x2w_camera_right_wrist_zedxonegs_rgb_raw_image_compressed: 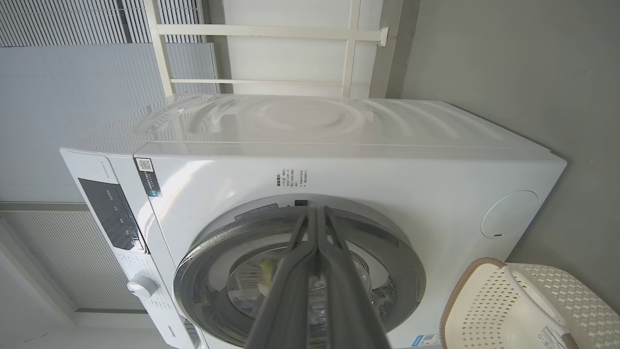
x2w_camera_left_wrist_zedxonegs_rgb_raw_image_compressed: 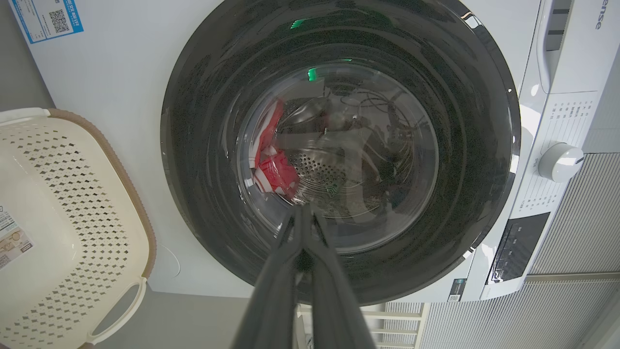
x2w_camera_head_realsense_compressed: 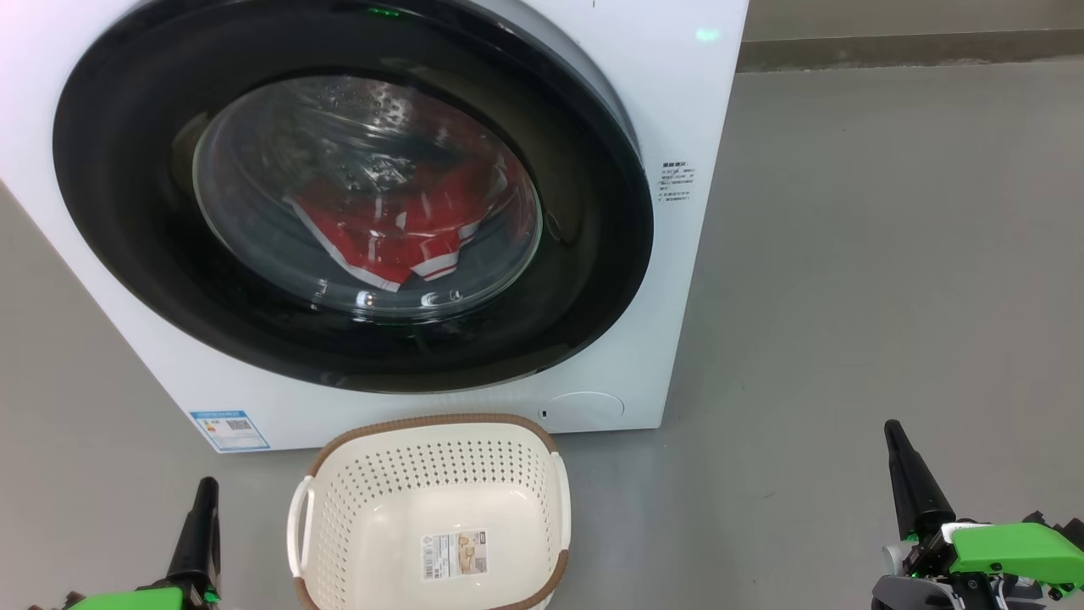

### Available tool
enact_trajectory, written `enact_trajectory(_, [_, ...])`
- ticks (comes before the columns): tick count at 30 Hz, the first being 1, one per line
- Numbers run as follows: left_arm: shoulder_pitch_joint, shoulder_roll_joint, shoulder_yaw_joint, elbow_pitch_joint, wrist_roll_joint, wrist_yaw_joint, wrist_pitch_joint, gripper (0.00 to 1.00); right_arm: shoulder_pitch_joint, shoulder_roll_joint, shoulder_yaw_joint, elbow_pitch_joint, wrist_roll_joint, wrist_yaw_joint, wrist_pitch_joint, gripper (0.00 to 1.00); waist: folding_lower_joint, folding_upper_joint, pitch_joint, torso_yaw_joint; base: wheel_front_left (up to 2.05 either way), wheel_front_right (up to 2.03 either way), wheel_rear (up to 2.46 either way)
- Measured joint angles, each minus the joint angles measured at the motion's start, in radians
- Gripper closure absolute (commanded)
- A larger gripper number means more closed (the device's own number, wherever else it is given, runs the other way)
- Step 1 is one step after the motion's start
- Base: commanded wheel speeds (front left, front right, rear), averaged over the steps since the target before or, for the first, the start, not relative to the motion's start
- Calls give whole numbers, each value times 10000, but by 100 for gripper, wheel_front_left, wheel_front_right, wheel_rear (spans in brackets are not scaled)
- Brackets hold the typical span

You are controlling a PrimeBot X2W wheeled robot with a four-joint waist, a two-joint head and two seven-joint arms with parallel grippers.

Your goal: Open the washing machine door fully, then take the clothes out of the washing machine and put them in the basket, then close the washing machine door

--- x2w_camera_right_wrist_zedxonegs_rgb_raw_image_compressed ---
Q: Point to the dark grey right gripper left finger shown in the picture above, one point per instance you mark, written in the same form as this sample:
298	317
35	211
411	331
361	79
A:
290	300

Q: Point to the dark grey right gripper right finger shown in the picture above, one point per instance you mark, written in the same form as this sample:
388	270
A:
348	305

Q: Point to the round grey glass washer door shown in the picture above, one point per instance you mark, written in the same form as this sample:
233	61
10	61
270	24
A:
399	271

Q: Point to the cream perforated laundry basket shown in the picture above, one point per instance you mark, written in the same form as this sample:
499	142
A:
489	310

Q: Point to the white front-load washing machine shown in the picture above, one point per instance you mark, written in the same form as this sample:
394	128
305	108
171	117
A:
387	169

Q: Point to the white washing machine dial knob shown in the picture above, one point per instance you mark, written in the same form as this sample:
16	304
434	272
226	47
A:
142	286

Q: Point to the black washing machine control panel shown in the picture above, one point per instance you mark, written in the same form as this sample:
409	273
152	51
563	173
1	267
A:
110	213

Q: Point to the blue energy label sticker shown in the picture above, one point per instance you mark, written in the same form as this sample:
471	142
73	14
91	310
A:
426	340

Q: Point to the printed text label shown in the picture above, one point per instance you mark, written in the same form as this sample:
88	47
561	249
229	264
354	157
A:
292	179

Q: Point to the round white filter cover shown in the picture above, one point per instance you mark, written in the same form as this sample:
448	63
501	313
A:
509	214

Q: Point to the dark QR code sticker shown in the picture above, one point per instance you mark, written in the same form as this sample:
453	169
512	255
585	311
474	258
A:
147	177

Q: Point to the white slatted vent panel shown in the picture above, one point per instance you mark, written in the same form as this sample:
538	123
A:
68	257
58	22

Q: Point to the white metal railing frame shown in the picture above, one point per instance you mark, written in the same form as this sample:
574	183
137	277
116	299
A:
271	31

